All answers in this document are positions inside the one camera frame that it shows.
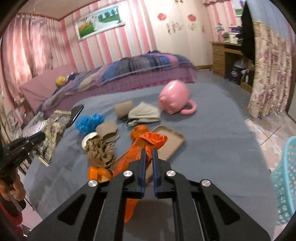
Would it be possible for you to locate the orange fruit piece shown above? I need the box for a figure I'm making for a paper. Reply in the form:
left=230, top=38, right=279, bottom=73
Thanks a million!
left=88, top=166, right=112, bottom=183

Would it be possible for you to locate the snack wrapper packet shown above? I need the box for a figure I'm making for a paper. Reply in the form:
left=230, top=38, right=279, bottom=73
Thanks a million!
left=22, top=110, right=71, bottom=166

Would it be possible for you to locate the brown paper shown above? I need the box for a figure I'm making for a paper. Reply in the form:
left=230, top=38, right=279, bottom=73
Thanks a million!
left=85, top=136, right=115, bottom=168

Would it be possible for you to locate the white round lid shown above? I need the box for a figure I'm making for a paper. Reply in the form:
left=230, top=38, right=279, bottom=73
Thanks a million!
left=81, top=132, right=97, bottom=150

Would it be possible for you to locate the blue plastic bag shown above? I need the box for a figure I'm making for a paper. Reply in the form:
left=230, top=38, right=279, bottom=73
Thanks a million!
left=75, top=114, right=104, bottom=134

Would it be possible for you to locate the orange plastic bag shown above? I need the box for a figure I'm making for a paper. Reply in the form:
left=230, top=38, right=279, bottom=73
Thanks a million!
left=107, top=132, right=168, bottom=223

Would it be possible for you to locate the orange peel piece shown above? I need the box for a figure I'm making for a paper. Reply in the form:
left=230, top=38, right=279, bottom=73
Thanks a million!
left=130, top=125, right=149, bottom=141

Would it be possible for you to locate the beige cloth pouch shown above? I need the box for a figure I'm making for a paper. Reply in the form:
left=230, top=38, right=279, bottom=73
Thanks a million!
left=126, top=102, right=161, bottom=127

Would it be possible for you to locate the person's left hand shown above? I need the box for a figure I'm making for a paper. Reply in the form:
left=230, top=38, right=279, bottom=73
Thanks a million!
left=1, top=169, right=26, bottom=210

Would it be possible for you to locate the pink headboard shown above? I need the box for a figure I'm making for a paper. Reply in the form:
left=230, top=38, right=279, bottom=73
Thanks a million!
left=20, top=64, right=77, bottom=114

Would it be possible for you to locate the black phone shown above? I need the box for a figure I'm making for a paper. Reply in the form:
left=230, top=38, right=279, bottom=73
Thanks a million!
left=66, top=104, right=84, bottom=128

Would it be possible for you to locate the tan phone case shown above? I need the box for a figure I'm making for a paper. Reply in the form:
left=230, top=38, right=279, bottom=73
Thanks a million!
left=111, top=125, right=185, bottom=182

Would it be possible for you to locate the turquoise plastic basket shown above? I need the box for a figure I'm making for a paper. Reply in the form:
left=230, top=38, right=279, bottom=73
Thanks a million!
left=271, top=136, right=296, bottom=225

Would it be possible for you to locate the yellow duck plush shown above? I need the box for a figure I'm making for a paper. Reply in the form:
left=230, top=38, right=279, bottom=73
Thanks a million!
left=56, top=76, right=68, bottom=87

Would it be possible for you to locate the pink window curtain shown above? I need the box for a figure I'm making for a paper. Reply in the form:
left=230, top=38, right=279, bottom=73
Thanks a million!
left=1, top=14, right=67, bottom=99

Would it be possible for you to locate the pink pig mug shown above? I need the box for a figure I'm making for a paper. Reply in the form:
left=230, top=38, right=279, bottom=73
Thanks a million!
left=159, top=80, right=197, bottom=115

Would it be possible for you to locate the black box under desk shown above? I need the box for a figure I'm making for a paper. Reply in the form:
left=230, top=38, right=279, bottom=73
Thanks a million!
left=228, top=66, right=243, bottom=85

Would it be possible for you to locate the bed with patchwork quilt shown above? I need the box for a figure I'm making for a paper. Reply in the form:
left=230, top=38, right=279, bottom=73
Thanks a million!
left=37, top=50, right=195, bottom=118

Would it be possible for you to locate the floral curtain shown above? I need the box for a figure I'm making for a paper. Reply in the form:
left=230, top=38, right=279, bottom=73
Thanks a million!
left=248, top=22, right=292, bottom=118

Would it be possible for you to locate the wooden desk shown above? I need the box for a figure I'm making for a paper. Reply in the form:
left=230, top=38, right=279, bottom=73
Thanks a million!
left=212, top=42, right=254, bottom=93

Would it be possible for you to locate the framed wedding picture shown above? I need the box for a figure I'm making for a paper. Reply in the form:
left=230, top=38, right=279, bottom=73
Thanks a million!
left=75, top=4, right=125, bottom=42

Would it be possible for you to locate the black hanging coat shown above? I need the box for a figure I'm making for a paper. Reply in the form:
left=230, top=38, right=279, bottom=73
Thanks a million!
left=241, top=2, right=255, bottom=63

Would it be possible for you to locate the white wardrobe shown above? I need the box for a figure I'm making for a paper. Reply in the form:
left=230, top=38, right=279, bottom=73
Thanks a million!
left=144, top=1, right=214, bottom=67

